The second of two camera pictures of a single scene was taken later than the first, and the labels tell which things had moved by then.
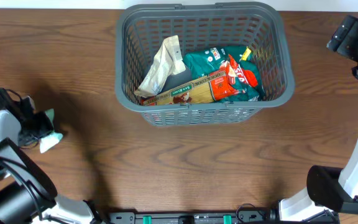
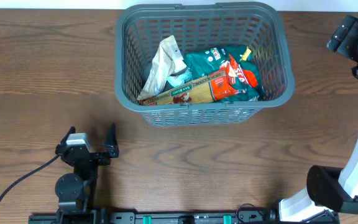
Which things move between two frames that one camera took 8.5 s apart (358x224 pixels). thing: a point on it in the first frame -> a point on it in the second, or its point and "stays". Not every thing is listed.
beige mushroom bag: [168, 61] stays
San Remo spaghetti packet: [221, 85] stays
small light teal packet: [49, 141] -> [181, 79]
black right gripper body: [352, 34] stays
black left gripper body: [33, 122] -> [101, 159]
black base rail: [213, 216] stays
